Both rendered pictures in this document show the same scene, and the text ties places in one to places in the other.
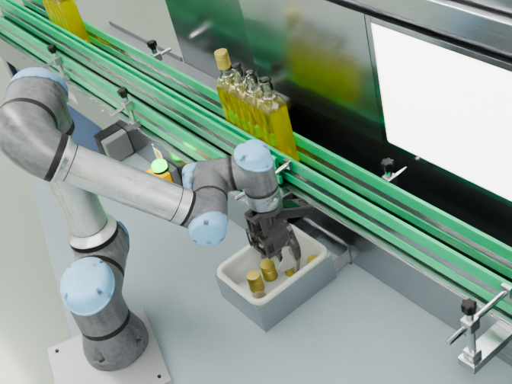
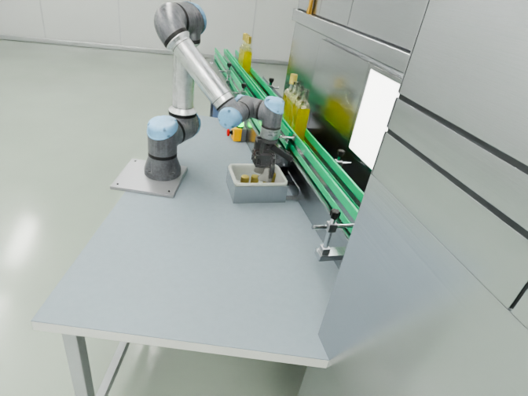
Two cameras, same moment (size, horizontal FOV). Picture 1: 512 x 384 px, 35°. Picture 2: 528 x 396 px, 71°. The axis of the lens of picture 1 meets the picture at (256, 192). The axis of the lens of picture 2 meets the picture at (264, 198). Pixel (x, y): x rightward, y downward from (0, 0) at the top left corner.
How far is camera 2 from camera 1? 0.63 m
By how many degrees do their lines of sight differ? 10
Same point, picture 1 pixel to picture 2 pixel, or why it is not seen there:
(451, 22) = not seen: hidden behind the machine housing
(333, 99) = (334, 119)
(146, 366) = (167, 185)
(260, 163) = (275, 107)
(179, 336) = (192, 185)
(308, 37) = (338, 79)
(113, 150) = not seen: hidden behind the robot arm
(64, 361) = (134, 166)
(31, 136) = (169, 16)
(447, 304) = not seen: hidden behind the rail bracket
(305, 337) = (250, 214)
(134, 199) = (201, 79)
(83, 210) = (181, 91)
